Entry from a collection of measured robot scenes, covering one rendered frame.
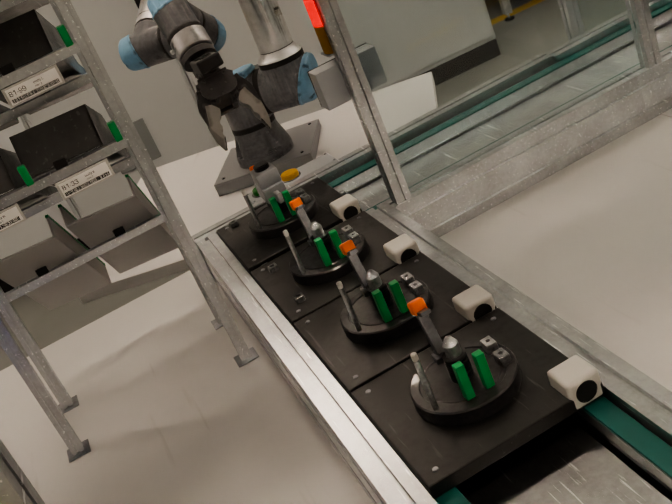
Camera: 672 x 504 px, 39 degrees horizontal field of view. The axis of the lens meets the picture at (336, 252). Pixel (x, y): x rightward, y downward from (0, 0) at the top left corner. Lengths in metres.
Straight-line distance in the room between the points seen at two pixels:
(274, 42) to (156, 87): 2.55
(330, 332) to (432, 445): 0.34
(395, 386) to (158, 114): 3.71
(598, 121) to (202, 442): 0.97
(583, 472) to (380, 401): 0.28
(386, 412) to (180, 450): 0.44
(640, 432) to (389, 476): 0.29
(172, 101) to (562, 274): 3.50
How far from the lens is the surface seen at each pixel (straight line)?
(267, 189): 1.78
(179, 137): 4.89
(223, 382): 1.65
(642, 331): 1.40
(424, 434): 1.16
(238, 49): 4.85
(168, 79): 4.82
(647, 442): 1.10
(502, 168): 1.82
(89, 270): 1.81
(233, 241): 1.85
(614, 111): 1.93
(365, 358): 1.33
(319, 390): 1.33
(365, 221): 1.70
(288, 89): 2.32
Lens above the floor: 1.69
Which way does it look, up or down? 26 degrees down
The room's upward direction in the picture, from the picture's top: 24 degrees counter-clockwise
